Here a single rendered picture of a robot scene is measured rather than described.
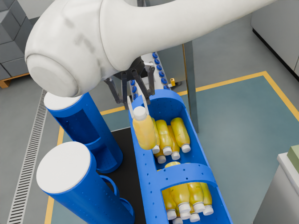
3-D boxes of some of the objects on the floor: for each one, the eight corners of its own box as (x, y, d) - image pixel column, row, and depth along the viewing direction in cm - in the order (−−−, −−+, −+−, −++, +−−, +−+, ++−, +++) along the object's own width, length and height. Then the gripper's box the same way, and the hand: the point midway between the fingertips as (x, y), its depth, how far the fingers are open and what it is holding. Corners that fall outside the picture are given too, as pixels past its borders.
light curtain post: (196, 128, 237) (180, -79, 111) (199, 133, 233) (183, -77, 107) (191, 130, 237) (168, -75, 111) (192, 134, 233) (171, -73, 107)
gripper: (154, 30, 55) (163, 98, 73) (86, 46, 54) (112, 110, 72) (161, 48, 50) (169, 116, 68) (86, 66, 49) (114, 129, 67)
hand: (138, 106), depth 67 cm, fingers closed on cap, 4 cm apart
